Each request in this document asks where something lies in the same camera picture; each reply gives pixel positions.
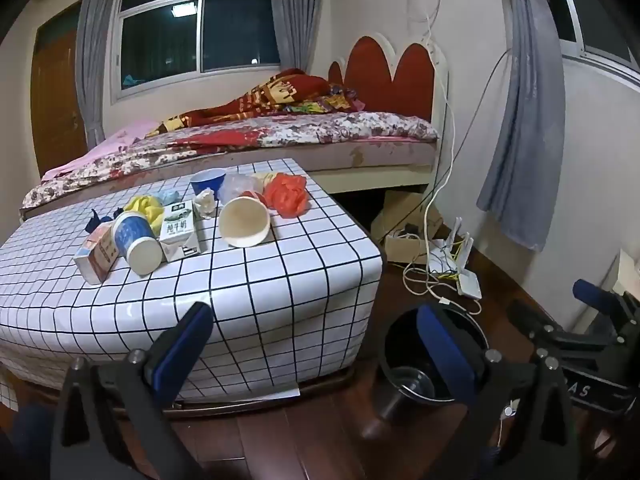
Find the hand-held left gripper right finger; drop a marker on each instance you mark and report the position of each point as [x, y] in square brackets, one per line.
[445, 350]

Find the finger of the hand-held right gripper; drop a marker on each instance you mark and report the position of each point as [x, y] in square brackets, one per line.
[530, 321]
[595, 294]

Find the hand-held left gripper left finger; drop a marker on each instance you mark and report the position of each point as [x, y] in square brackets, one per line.
[185, 345]

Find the black metal bin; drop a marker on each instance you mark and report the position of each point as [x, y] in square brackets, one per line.
[400, 340]

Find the green white milk carton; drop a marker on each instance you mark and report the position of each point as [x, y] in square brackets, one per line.
[177, 232]

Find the blue paper cup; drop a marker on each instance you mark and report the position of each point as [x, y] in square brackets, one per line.
[132, 240]

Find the pink carton box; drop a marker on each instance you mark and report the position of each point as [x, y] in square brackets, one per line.
[97, 252]

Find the beige paper cup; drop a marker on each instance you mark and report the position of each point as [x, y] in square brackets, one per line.
[245, 222]

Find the white tissue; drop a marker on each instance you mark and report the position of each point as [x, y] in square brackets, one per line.
[205, 204]

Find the yellow cloth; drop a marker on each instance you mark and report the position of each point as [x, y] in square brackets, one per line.
[145, 207]

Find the light blue face mask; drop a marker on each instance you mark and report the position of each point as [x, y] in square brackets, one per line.
[167, 196]

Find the dark blue sock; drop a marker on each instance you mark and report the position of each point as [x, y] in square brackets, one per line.
[100, 217]

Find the clear plastic bag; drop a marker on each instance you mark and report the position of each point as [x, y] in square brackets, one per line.
[235, 187]

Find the blue plastic cup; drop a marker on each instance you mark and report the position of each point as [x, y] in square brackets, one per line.
[207, 180]

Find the orange plastic bag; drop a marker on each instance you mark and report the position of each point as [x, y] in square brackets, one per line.
[286, 194]

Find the beige bag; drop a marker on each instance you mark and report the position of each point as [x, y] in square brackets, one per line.
[264, 180]

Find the cream side table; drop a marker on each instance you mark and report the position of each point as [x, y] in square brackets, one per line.
[625, 270]

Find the white router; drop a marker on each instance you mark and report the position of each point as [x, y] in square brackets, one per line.
[445, 255]
[469, 284]

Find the cream open box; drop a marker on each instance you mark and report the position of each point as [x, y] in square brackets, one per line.
[405, 249]

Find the white checked tablecloth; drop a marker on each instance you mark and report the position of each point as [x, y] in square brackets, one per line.
[280, 285]

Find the black power adapter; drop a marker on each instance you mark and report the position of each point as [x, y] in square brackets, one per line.
[411, 230]

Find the brown cardboard box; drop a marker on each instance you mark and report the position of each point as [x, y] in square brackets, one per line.
[400, 207]

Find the grey tied curtain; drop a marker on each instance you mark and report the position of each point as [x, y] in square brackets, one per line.
[525, 110]

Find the pink stained mattress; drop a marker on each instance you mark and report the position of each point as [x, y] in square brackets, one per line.
[380, 154]

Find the pink sheet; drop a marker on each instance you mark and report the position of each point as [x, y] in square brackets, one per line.
[125, 135]

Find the floral bedsheet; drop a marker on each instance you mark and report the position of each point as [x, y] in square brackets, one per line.
[300, 130]

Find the red printed blanket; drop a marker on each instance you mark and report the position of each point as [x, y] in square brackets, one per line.
[270, 97]

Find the colourful printed cloth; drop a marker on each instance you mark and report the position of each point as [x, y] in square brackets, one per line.
[325, 102]

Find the brown wooden door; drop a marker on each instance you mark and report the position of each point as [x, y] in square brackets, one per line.
[55, 100]

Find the red cream headboard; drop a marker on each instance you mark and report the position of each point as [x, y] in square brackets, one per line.
[380, 75]

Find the corner window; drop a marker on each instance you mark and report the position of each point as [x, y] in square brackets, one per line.
[590, 10]

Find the white framed sliding window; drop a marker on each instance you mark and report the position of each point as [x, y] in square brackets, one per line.
[200, 20]

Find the cream bed frame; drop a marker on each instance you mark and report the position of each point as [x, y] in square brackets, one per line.
[370, 180]

